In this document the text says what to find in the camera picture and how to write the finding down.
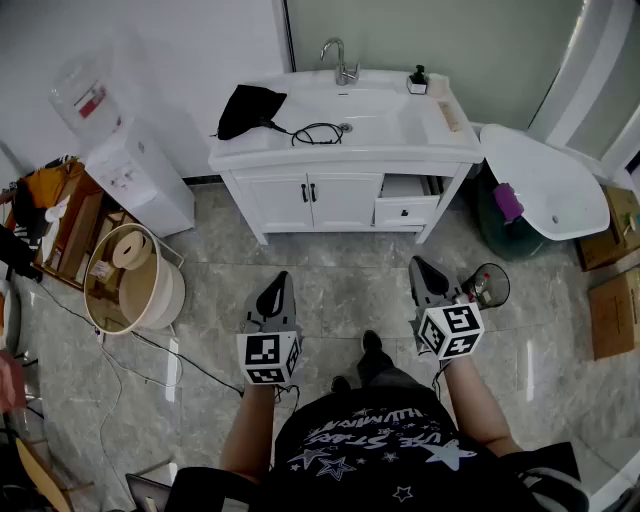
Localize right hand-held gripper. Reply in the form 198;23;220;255
408;255;485;361

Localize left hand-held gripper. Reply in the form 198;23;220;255
236;271;303;386

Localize black hair dryer with cord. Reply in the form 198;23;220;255
257;115;346;148

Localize black cloth bag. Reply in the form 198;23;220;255
216;83;289;142

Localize person's right forearm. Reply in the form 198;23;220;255
442;355;524;457

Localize person's left forearm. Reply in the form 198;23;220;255
219;382;277;485

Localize black mesh trash can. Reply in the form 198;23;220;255
461;262;512;311

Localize white vanity drawer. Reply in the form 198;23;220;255
373;174;443;229

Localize dark green bucket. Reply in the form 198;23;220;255
474;169;552;263

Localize person's dark trouser leg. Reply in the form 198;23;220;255
355;347;419;392

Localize white sink vanity cabinet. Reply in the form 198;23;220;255
207;68;485;246

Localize purple item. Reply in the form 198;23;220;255
491;182;526;224

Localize beige round drum fan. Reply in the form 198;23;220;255
82;222;188;336

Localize white bathtub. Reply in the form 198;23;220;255
478;123;612;243

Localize wooden comb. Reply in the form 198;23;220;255
436;100;464;134

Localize white water dispenser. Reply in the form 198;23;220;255
83;117;197;239

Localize brown cardboard box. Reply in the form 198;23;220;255
573;184;640;273
586;267;640;362

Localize person's black printed t-shirt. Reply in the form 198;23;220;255
168;383;594;512

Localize black pump soap dispenser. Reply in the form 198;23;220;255
405;64;429;96

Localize wooden shelf rack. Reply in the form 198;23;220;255
4;158;139;294

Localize chrome faucet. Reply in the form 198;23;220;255
319;37;362;87

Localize orange cloth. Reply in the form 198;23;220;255
21;161;74;212

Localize white plate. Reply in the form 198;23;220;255
0;278;23;352

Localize clear water dispenser bottle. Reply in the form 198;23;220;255
47;49;124;147

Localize wooden stool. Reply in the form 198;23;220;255
13;433;97;512

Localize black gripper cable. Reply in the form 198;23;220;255
430;358;452;402
271;382;302;407

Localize black floor cable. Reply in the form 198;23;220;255
33;278;247;397

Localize white floor cable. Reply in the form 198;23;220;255
96;329;184;501

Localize white shower enclosure frame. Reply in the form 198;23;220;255
524;0;640;177

